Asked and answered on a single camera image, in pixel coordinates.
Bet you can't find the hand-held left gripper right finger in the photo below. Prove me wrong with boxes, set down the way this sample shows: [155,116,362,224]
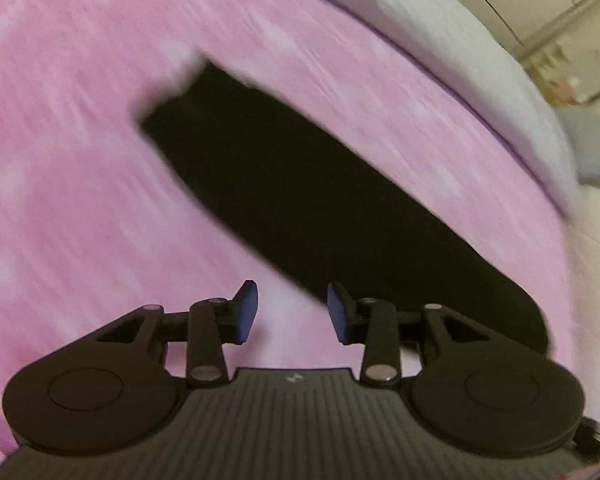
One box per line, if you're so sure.
[326,282,487,388]

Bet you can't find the pink floral blanket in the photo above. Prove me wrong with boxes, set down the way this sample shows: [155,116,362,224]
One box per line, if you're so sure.
[0,0,578,461]

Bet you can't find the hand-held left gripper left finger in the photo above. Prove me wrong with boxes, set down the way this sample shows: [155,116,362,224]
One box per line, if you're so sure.
[96,279,259,388]

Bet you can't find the black garment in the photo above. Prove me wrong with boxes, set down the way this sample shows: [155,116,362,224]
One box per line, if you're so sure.
[137,59,552,357]

